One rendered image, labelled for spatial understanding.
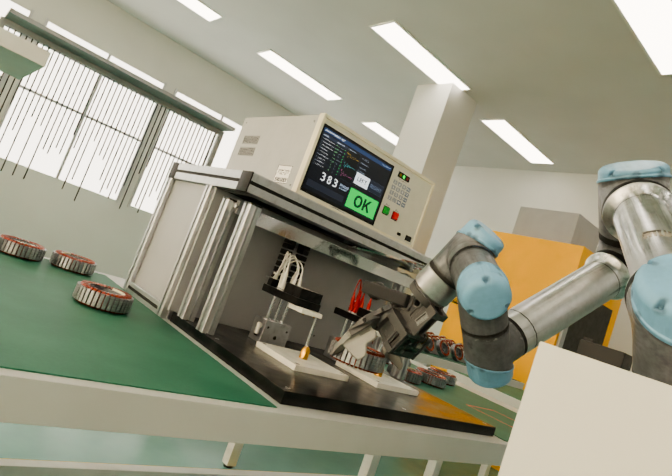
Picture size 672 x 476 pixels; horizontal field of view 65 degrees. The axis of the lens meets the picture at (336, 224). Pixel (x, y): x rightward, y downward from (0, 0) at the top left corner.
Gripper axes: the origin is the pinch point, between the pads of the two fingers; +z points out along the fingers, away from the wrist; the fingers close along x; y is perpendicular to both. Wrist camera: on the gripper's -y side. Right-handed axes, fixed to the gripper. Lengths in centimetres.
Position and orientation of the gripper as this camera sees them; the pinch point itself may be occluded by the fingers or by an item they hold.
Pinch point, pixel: (355, 357)
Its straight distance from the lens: 104.7
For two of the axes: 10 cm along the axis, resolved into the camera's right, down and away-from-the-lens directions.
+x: 7.1, 3.3, 6.3
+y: 3.6, 6.0, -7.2
